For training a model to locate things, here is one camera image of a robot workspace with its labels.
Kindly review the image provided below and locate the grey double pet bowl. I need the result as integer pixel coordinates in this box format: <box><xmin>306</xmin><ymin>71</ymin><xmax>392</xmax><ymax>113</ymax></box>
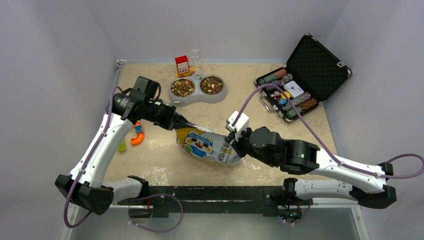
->
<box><xmin>168</xmin><ymin>74</ymin><xmax>227</xmax><ymax>106</ymax></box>

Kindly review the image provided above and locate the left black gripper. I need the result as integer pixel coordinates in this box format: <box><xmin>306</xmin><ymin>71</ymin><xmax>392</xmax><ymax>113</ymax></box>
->
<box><xmin>142</xmin><ymin>100</ymin><xmax>192</xmax><ymax>129</ymax></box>

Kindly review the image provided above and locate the orange toy arch with blocks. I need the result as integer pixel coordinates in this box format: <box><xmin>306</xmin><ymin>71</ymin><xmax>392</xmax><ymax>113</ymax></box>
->
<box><xmin>117</xmin><ymin>121</ymin><xmax>145</xmax><ymax>153</ymax></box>

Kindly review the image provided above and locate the red toy block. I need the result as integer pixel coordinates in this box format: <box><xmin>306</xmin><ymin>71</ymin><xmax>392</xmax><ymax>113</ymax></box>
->
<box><xmin>174</xmin><ymin>55</ymin><xmax>192</xmax><ymax>78</ymax></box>

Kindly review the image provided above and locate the pet food bag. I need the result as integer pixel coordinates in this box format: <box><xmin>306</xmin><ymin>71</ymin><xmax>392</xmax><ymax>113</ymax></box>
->
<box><xmin>175</xmin><ymin>125</ymin><xmax>241</xmax><ymax>166</ymax></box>

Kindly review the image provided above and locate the pet food kibble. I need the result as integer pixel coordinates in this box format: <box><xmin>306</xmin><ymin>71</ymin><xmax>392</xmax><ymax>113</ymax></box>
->
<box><xmin>169</xmin><ymin>75</ymin><xmax>225</xmax><ymax>98</ymax></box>

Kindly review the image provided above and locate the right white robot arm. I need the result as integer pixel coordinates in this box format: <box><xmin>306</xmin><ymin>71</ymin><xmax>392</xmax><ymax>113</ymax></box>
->
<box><xmin>225</xmin><ymin>127</ymin><xmax>397</xmax><ymax>209</ymax></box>

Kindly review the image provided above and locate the silver metal scoop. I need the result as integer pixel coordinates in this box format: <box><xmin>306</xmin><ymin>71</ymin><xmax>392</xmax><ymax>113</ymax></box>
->
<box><xmin>164</xmin><ymin>101</ymin><xmax>183</xmax><ymax>106</ymax></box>

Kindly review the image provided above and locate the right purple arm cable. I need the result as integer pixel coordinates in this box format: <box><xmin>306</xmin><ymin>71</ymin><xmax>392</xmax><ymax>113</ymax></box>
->
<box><xmin>231</xmin><ymin>83</ymin><xmax>424</xmax><ymax>180</ymax></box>

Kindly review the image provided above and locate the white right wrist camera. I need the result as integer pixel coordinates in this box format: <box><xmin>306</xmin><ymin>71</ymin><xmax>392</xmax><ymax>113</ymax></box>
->
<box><xmin>225</xmin><ymin>111</ymin><xmax>250</xmax><ymax>141</ymax></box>

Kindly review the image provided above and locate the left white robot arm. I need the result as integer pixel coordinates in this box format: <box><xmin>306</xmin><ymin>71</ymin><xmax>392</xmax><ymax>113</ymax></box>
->
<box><xmin>55</xmin><ymin>76</ymin><xmax>190</xmax><ymax>215</ymax></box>

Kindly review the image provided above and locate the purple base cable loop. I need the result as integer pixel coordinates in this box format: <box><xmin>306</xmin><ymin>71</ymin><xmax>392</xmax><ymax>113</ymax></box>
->
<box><xmin>128</xmin><ymin>193</ymin><xmax>184</xmax><ymax>234</ymax></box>

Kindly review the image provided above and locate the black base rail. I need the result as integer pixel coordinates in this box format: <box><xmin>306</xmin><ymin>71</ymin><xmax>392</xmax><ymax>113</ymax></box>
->
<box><xmin>117</xmin><ymin>186</ymin><xmax>311</xmax><ymax>218</ymax></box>

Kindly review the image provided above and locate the black poker chip case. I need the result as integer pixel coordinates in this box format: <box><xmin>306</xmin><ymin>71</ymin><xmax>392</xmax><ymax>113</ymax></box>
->
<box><xmin>254</xmin><ymin>33</ymin><xmax>352</xmax><ymax>123</ymax></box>

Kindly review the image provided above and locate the clear water bottle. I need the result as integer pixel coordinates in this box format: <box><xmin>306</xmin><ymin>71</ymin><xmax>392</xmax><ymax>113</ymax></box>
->
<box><xmin>189</xmin><ymin>48</ymin><xmax>203</xmax><ymax>80</ymax></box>

